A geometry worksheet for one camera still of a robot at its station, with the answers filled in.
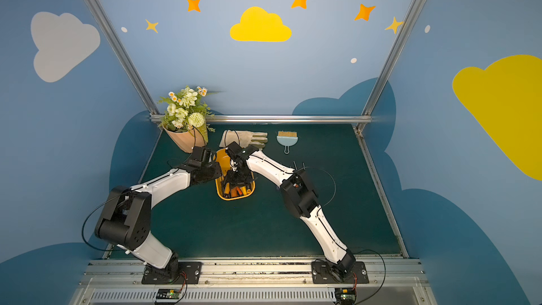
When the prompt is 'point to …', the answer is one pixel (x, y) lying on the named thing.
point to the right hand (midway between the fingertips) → (234, 185)
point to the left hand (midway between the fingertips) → (220, 167)
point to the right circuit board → (345, 296)
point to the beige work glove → (243, 138)
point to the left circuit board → (168, 294)
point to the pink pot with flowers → (186, 119)
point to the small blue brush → (287, 139)
